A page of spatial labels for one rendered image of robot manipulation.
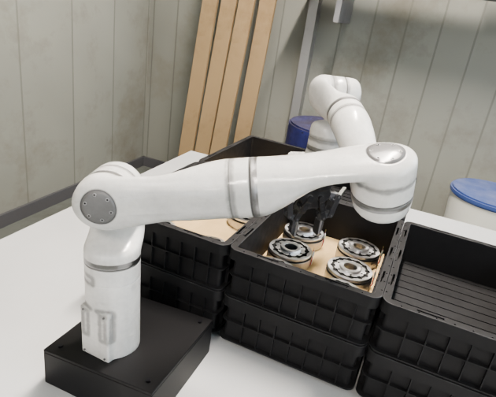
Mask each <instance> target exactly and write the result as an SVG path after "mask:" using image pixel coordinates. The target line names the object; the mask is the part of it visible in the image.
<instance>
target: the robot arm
mask: <svg viewBox="0 0 496 397"><path fill-rule="evenodd" d="M308 93H309V102H310V104H311V106H312V107H313V109H314V110H315V111H316V112H317V113H318V114H319V115H321V116H322V117H323V118H324V120H318V121H314V122H313V123H312V125H311V127H310V131H309V138H308V142H307V147H306V149H305V152H296V151H295V152H294V151H293V152H292V151H291V152H290V153H288V155H279V156H265V157H248V158H228V159H221V160H216V161H210V162H206V163H203V164H200V165H196V166H192V167H190V168H187V169H182V170H180V171H177V172H174V173H168V174H165V175H159V176H141V175H140V174H139V172H138V171H137V170H136V169H135V168H134V167H132V166H131V165H129V164H127V163H124V162H121V161H111V162H108V163H105V164H104V165H101V166H100V167H98V168H97V169H96V170H95V171H93V172H92V173H90V174H89V175H88V176H86V177H85V178H84V179H83V180H82V181H81V182H80V183H79V184H78V186H77V187H76V189H75V190H74V193H73V195H72V209H73V212H74V214H75V215H76V216H77V217H78V218H79V219H80V220H81V221H82V222H83V223H84V224H86V225H88V226H90V229H89V232H88V235H87V238H86V241H85V243H84V246H83V265H84V287H85V302H83V303H82V304H81V306H80V307H81V326H82V344H83V351H86V352H87V353H89V354H92V355H94V356H95V357H97V358H100V359H101V360H103V361H104V362H108V363H109V362H111V361H112V360H113V359H117V358H123V357H125V356H127V355H129V354H131V353H132V352H133V351H135V350H136V349H137V347H138V346H139V343H140V283H141V249H142V244H143V238H144V232H145V224H153V223H159V222H166V221H198V220H210V219H233V218H246V217H263V216H267V215H269V214H272V213H275V212H276V211H278V210H281V209H282V208H283V214H284V215H285V216H286V217H287V218H288V219H289V220H290V224H289V228H288V229H289V232H290V234H291V235H292V236H296V235H297V231H298V225H299V220H300V218H301V216H302V214H304V213H305V212H306V210H309V209H316V215H317V217H315V221H314V225H313V232H314V233H315V234H316V235H319V234H320V232H321V231H322V228H323V224H324V221H325V220H326V218H332V217H333V216H334V213H335V210H336V208H337V206H338V204H339V201H340V199H341V195H340V194H339V193H337V192H336V191H331V188H332V185H334V184H345V183H350V190H351V192H350V194H351V199H352V203H353V207H354V209H355V210H356V211H357V212H358V213H359V214H360V215H361V216H362V217H363V218H364V219H366V220H368V221H371V222H374V223H377V224H390V223H394V222H396V221H399V220H401V219H402V218H403V217H404V216H405V215H406V214H407V213H408V212H409V209H410V207H411V205H412V201H413V194H414V188H415V183H416V174H417V167H418V158H417V155H416V153H415V152H414V150H412V149H411V148H409V147H407V146H405V145H402V144H399V143H377V142H376V137H375V132H374V129H373V126H372V122H371V120H370V117H369V115H368V114H367V112H366V110H365V108H364V107H363V105H362V104H361V102H360V100H361V85H360V84H359V82H358V81H357V80H355V79H354V78H349V77H343V76H332V75H319V76H317V77H315V78H314V79H313V80H312V82H311V84H310V85H309V92H308ZM327 199H328V203H327V205H326V206H325V202H326V200H327ZM295 200H297V201H296V203H295V204H294V208H293V202H294V201H295ZM301 206H302V207H301Z"/></svg>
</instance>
